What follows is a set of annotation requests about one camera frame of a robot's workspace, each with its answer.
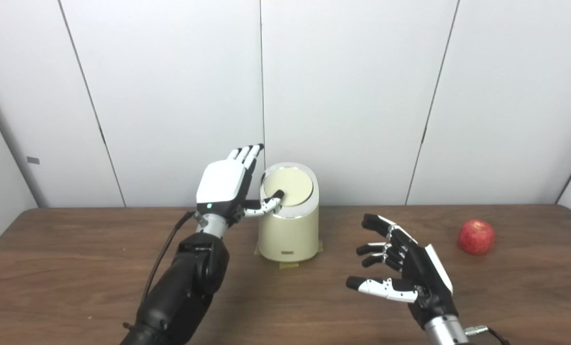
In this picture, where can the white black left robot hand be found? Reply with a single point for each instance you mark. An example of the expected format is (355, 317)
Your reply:
(220, 184)

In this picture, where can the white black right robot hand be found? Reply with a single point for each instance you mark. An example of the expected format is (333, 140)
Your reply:
(426, 282)

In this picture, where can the red apple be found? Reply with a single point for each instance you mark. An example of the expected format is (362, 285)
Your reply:
(476, 237)

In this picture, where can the cream round bin lid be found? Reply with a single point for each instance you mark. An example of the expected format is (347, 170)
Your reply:
(296, 184)

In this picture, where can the cream-colored cylindrical bin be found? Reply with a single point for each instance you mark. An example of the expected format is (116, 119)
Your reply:
(289, 235)

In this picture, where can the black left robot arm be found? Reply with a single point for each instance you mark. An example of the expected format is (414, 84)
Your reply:
(184, 287)

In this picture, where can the yellow masking tape piece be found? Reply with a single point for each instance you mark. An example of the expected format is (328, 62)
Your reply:
(289, 264)

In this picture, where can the small gray wall tag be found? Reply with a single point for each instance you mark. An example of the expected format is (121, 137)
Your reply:
(33, 160)

